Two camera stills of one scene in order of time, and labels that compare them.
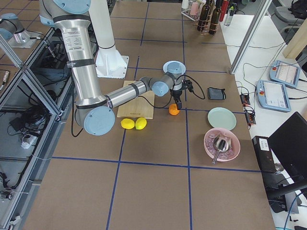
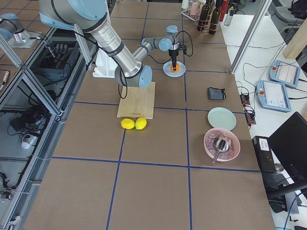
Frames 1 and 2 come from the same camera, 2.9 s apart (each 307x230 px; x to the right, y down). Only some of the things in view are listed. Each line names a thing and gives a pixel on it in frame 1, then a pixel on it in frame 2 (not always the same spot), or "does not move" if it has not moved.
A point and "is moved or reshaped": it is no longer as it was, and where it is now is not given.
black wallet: (215, 94) does not move
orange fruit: (173, 109) is moved or reshaped
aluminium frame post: (260, 16) does not move
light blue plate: (175, 66) does not move
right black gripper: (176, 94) → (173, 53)
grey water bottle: (229, 17) does not move
